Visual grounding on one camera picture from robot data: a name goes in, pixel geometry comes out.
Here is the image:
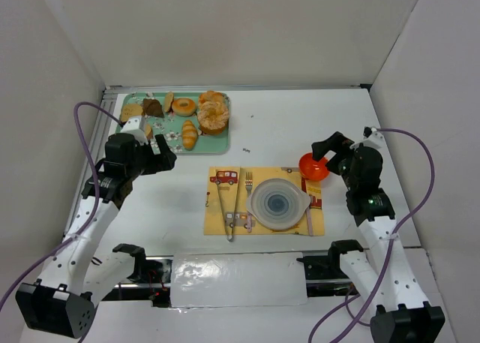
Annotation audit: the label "toast slice bread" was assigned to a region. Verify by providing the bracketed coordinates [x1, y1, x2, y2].
[120, 104, 145, 123]

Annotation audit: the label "metal tongs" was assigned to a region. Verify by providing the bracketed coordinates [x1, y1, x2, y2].
[214, 167, 241, 242]

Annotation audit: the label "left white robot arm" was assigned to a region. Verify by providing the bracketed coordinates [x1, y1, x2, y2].
[15, 133, 176, 339]

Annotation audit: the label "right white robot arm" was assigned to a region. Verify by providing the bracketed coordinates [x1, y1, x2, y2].
[312, 128, 446, 342]

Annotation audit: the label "striped bread roll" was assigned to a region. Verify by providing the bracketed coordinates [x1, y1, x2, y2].
[181, 120, 198, 150]

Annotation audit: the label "dark brown bread slice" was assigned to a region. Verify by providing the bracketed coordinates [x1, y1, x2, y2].
[142, 98, 164, 118]

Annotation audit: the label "small oval bread slice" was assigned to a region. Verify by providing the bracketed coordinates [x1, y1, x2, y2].
[163, 92, 174, 113]

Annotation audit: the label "orange bowl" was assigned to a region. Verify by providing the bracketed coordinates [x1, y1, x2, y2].
[298, 152, 329, 182]

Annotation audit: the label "mint green floral tray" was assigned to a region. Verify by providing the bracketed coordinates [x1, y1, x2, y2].
[113, 92, 230, 155]

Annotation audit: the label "sugar crusted bundt cake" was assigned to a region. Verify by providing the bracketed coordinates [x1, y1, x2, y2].
[197, 101, 230, 135]

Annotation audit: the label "yellow car print placemat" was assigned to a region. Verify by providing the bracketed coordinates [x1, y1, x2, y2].
[204, 167, 325, 236]

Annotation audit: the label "white plate with blue swirl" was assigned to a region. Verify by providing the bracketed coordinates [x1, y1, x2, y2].
[246, 178, 311, 231]

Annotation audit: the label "orange round bun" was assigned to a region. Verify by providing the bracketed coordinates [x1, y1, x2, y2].
[198, 90, 224, 106]

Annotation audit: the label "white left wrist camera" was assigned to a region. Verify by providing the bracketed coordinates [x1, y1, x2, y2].
[120, 116, 149, 146]

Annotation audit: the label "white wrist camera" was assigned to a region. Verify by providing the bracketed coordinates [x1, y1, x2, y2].
[120, 116, 149, 146]
[349, 127, 385, 149]

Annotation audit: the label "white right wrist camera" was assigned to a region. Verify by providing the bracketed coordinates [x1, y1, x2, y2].
[349, 127, 385, 149]

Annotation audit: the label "glazed ring donut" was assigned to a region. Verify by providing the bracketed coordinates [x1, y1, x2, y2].
[172, 98, 197, 117]

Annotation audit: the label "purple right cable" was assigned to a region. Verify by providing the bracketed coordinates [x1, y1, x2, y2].
[307, 128, 437, 343]

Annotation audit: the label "purple cable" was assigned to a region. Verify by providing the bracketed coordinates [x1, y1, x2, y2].
[0, 101, 131, 314]
[307, 128, 437, 343]

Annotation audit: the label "fork with pink handle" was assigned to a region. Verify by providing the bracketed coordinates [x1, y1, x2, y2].
[245, 171, 253, 233]

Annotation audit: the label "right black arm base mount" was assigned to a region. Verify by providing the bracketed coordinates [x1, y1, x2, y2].
[296, 239, 364, 298]

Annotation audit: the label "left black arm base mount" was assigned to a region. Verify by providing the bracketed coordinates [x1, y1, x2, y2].
[103, 244, 173, 308]

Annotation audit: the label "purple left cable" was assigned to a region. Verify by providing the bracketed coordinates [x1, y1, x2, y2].
[0, 101, 131, 314]

